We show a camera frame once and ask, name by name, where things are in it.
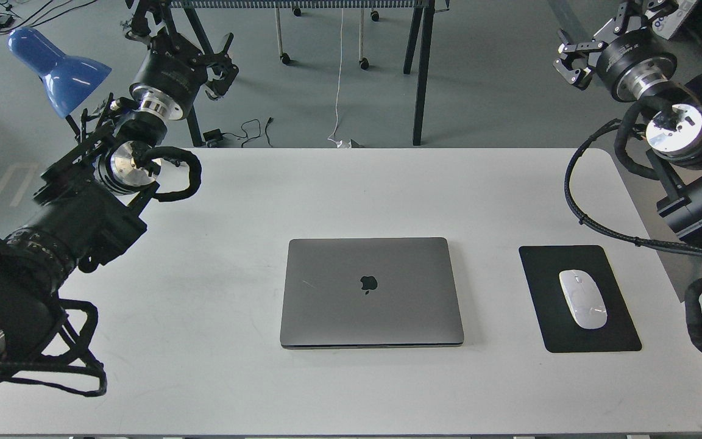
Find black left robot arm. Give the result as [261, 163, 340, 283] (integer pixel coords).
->
[0, 1, 239, 397]

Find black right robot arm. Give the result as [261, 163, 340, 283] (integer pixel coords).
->
[552, 1, 702, 258]

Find white cardboard box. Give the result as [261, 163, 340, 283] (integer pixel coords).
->
[652, 0, 698, 40]

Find wheeled cart legs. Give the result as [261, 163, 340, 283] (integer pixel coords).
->
[275, 8, 381, 71]

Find blue desk lamp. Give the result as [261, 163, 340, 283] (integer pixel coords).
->
[7, 27, 112, 120]

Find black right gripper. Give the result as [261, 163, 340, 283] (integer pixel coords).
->
[553, 1, 679, 102]

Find white hanging cable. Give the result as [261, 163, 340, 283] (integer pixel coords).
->
[327, 7, 365, 149]

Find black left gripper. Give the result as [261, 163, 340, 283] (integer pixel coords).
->
[124, 1, 239, 120]

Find black mouse pad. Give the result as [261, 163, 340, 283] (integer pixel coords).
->
[519, 245, 642, 353]

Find grey laptop computer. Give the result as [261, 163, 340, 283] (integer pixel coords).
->
[280, 237, 465, 348]

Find white computer mouse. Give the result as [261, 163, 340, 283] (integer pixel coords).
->
[558, 269, 608, 330]

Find black metal table frame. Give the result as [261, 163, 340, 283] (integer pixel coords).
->
[162, 0, 449, 148]

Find black power adapter with cable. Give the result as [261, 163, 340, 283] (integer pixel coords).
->
[202, 117, 274, 148]

